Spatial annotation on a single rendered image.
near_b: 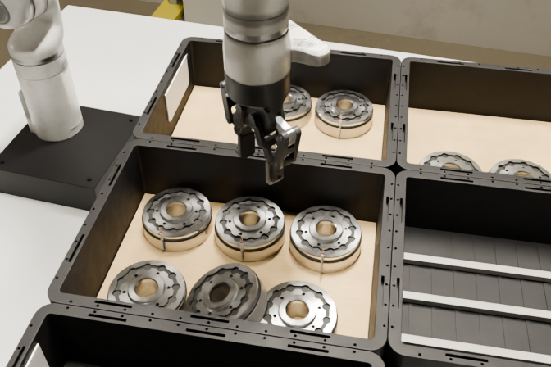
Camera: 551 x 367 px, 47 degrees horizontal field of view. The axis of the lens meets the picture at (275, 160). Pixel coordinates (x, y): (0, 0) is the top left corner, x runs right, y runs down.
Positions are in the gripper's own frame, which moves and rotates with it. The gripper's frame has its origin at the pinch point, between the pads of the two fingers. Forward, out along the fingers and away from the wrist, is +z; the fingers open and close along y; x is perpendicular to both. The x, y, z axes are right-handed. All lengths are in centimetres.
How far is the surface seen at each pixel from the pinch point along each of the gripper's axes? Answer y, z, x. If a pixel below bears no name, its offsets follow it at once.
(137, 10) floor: -219, 101, 77
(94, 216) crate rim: -10.5, 7.4, -19.5
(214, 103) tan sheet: -34.0, 17.5, 13.0
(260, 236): 0.2, 14.3, -0.5
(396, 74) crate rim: -11.0, 7.6, 36.0
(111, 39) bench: -87, 30, 15
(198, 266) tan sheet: -2.6, 17.5, -9.3
